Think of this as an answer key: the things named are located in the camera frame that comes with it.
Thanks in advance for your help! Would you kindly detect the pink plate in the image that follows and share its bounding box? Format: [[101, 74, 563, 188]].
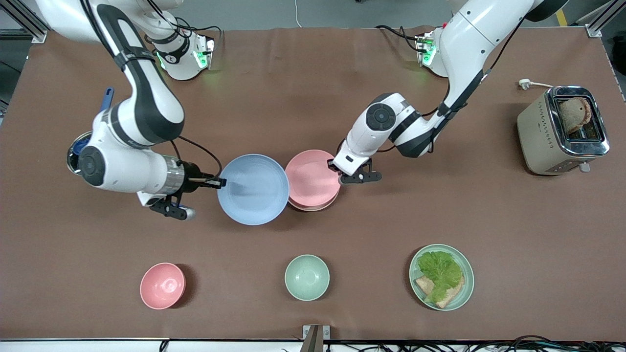
[[285, 150, 341, 208]]

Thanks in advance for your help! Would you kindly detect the blue plate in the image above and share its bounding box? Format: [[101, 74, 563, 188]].
[[217, 154, 290, 226]]

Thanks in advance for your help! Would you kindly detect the beige plate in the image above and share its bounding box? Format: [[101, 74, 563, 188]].
[[289, 193, 339, 212]]

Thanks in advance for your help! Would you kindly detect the small green bowl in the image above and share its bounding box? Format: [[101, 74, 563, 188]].
[[285, 254, 330, 301]]

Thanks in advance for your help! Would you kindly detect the small pink bowl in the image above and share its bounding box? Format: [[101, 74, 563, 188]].
[[140, 263, 186, 310]]

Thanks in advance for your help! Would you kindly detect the green lettuce leaf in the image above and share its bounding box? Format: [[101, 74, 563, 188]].
[[417, 251, 464, 304]]

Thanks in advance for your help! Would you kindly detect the toast slice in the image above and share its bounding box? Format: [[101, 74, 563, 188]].
[[415, 275, 465, 309]]

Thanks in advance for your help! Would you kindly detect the green plate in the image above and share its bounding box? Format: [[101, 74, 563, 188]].
[[409, 244, 475, 311]]

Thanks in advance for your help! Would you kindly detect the beige and chrome toaster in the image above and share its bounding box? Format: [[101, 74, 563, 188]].
[[517, 86, 610, 176]]

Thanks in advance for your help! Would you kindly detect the brown bread slice in toaster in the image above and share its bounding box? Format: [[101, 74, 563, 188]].
[[559, 97, 592, 135]]

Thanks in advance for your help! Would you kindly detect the grey metal camera mount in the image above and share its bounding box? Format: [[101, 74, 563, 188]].
[[302, 325, 331, 352]]

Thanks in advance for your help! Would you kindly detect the white table edge rail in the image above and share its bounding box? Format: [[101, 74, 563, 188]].
[[0, 337, 304, 352]]

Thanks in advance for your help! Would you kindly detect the white plug with cord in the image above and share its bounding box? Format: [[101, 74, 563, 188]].
[[518, 79, 556, 91]]

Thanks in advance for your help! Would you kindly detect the black cable bundle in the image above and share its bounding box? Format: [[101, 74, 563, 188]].
[[323, 335, 626, 352]]

